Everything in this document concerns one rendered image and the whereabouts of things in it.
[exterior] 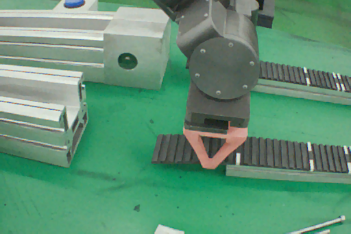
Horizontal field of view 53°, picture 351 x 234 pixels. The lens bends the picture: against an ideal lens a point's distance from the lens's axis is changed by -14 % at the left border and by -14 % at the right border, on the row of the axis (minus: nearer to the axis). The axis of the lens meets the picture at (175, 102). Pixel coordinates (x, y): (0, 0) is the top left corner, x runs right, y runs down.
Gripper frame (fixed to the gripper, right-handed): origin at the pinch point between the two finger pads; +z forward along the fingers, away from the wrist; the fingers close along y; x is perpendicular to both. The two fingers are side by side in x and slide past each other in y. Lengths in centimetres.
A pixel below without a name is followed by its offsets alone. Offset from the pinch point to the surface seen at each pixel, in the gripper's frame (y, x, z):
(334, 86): -17.2, 20.5, -0.9
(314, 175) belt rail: 1.3, 14.6, 1.9
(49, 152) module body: 4.6, -20.0, 0.7
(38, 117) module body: 4.7, -20.4, -5.0
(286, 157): 0.6, 9.9, -0.2
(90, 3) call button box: -33.0, -26.3, -3.8
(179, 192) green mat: 5.2, -3.0, 3.2
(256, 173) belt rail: 1.6, 6.2, 2.1
